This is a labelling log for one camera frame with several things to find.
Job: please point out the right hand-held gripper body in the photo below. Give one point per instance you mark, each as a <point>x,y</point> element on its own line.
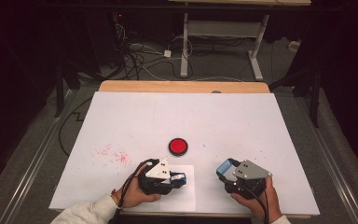
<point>250,179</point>

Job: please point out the person's left hand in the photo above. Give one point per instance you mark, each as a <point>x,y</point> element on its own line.
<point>130,194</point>

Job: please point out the metal floor rail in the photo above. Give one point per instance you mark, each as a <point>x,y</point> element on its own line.
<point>34,165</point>
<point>335,174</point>

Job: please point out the wooden table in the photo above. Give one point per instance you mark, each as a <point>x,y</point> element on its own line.
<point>183,86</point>

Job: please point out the black stand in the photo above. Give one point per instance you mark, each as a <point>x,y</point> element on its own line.
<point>59,93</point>
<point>314,99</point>

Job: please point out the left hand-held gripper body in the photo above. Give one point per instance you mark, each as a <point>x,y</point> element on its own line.
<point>155,183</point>

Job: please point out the person's right hand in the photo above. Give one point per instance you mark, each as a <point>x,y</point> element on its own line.
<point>268,205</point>

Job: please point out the round red ink pad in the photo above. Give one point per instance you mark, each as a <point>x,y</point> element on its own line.
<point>178,146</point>

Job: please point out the white metal frame desk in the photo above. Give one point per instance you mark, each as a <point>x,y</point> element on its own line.
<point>223,28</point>

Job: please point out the white power adapter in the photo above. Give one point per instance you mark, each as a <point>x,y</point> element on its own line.
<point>167,53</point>

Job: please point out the white paper sheet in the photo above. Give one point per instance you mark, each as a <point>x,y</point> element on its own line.
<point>180,199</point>

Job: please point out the large white board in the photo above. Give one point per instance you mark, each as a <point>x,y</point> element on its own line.
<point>199,118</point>

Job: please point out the blue stamp cap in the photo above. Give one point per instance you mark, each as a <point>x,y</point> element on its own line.
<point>225,168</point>

